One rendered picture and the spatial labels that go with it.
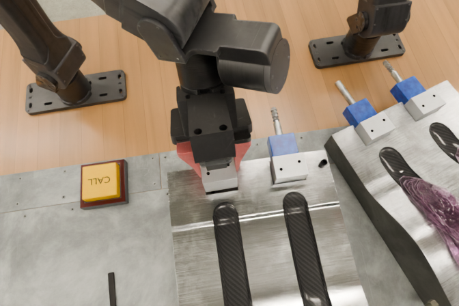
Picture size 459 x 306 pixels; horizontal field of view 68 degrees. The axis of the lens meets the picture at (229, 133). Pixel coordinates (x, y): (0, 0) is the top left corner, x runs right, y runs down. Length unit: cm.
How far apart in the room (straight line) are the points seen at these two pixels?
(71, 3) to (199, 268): 180
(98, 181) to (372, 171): 47
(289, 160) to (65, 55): 40
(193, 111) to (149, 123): 34
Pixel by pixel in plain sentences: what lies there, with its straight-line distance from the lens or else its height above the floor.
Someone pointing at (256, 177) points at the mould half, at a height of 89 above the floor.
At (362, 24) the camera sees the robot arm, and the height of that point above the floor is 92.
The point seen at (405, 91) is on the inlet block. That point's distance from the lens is 70.
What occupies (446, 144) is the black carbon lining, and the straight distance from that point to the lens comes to 71.
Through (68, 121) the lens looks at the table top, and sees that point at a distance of 75.
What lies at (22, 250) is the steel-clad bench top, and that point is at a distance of 71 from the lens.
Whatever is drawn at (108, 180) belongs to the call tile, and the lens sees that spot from 63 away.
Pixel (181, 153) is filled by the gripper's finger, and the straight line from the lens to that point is 43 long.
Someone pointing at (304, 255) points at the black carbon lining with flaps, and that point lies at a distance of 54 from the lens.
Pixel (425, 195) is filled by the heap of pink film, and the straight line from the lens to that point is 61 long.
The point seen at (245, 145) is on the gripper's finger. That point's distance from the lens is 43.
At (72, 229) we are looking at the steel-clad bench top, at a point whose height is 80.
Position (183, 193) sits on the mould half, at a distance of 54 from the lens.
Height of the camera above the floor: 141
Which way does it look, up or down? 67 degrees down
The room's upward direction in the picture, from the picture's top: straight up
